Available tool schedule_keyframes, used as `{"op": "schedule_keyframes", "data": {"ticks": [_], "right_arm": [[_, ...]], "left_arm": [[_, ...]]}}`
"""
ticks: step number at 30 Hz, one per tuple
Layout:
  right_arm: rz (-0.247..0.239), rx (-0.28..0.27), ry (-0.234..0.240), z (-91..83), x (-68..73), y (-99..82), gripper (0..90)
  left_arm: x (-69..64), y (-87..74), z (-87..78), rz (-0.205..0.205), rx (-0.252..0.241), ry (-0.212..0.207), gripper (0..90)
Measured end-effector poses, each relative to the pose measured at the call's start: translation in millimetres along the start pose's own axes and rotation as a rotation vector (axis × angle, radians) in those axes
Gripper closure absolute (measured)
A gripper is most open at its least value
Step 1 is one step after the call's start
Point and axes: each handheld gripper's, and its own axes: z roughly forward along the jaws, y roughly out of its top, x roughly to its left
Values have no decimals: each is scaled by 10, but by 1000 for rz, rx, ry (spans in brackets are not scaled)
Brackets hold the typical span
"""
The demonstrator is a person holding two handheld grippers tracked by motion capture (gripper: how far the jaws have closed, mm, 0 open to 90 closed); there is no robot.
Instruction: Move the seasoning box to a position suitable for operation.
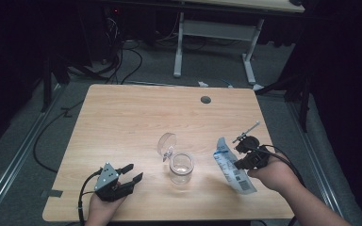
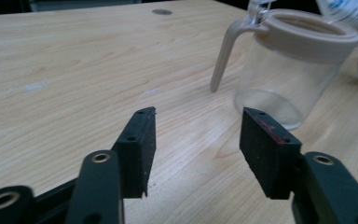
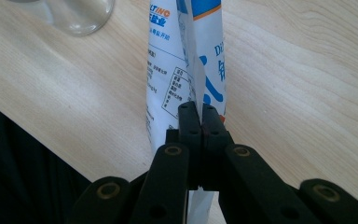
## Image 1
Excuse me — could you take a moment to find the light desk with white frame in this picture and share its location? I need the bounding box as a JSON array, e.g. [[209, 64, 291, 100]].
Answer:
[[173, 0, 305, 92]]

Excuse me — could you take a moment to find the metal floor rail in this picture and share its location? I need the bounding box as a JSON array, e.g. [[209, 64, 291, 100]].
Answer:
[[0, 83, 65, 220], [287, 102, 348, 226]]

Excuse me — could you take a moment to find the black metal stand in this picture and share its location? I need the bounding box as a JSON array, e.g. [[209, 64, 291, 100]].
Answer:
[[254, 70, 313, 134], [40, 54, 73, 113]]

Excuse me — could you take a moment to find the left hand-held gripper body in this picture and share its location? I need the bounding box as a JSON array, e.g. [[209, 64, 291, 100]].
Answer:
[[93, 162, 136, 202]]

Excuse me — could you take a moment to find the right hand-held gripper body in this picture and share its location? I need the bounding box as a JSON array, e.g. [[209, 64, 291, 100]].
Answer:
[[231, 121, 272, 170]]

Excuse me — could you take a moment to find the glass jar with hinged lid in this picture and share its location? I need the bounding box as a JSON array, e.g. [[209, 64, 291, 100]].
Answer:
[[156, 132, 195, 186]]

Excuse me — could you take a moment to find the person's right hand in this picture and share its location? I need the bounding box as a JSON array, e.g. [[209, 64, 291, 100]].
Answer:
[[247, 153, 303, 193]]

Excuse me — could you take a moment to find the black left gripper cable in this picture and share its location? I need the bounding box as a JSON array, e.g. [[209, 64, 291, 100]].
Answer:
[[77, 168, 104, 226]]

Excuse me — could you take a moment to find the black floor cable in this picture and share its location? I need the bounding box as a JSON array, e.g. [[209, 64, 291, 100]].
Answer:
[[32, 99, 87, 174]]

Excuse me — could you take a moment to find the black cable bundle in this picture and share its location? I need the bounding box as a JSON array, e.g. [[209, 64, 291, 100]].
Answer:
[[103, 8, 144, 85]]

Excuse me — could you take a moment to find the person's left hand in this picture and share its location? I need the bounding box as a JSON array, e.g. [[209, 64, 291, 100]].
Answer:
[[84, 192, 126, 226]]

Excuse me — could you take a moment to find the grey tape strip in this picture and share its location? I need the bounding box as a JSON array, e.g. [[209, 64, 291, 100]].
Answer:
[[41, 188, 64, 199]]

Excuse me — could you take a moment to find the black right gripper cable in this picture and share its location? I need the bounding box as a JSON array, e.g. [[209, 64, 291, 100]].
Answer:
[[253, 144, 306, 189]]

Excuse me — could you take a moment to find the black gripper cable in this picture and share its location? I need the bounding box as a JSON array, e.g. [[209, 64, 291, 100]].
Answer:
[[253, 144, 306, 189], [77, 168, 104, 226]]

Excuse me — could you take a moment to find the white and blue pouch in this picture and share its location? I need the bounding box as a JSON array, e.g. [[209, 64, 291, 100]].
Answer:
[[212, 137, 258, 195]]

